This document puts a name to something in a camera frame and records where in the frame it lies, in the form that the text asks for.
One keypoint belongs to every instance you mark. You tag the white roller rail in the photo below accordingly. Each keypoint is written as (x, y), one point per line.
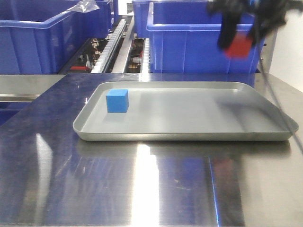
(106, 56)
(145, 63)

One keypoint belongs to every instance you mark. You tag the white roller rail left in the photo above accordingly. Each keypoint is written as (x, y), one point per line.
(106, 56)

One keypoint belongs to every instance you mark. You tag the grey metal tray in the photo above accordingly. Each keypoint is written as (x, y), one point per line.
(190, 111)

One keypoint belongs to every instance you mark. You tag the red cube block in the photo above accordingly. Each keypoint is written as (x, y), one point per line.
(240, 46)

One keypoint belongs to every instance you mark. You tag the blue cube block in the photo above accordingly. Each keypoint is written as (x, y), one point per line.
(117, 101)

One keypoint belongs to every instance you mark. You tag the clear plastic bag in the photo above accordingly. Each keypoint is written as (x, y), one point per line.
(85, 6)

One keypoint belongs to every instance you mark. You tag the blue plastic bin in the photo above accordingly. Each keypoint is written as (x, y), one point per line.
(37, 36)
(183, 39)

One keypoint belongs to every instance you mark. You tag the blue plastic bin right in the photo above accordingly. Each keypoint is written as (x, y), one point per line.
(183, 39)

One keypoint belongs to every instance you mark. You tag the blue bin rear left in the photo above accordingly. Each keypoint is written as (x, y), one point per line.
(98, 23)

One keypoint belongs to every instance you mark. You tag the blue plastic bin left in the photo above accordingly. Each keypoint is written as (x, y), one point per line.
(37, 36)

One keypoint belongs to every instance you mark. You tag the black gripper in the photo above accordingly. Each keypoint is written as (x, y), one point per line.
(268, 16)

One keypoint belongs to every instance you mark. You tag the white roller rail right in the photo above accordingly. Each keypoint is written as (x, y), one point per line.
(145, 63)

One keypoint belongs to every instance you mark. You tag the blue bin rear centre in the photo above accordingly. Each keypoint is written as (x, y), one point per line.
(140, 16)

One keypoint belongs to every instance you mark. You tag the metal shelf upright post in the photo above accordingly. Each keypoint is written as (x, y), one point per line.
(267, 51)

